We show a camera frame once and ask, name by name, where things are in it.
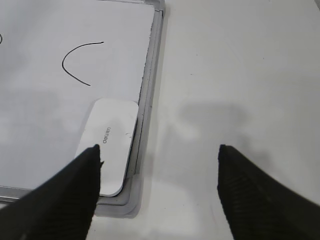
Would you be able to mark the white whiteboard eraser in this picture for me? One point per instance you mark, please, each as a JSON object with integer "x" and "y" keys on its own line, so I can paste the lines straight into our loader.
{"x": 111, "y": 124}

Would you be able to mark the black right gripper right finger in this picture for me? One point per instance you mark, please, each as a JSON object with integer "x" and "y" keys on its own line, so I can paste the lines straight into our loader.
{"x": 257, "y": 207}

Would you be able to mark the white whiteboard with aluminium frame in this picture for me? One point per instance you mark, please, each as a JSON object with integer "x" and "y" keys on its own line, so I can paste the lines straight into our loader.
{"x": 59, "y": 61}

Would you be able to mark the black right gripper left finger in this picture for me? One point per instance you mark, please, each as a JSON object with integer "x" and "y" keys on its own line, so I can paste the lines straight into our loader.
{"x": 60, "y": 209}

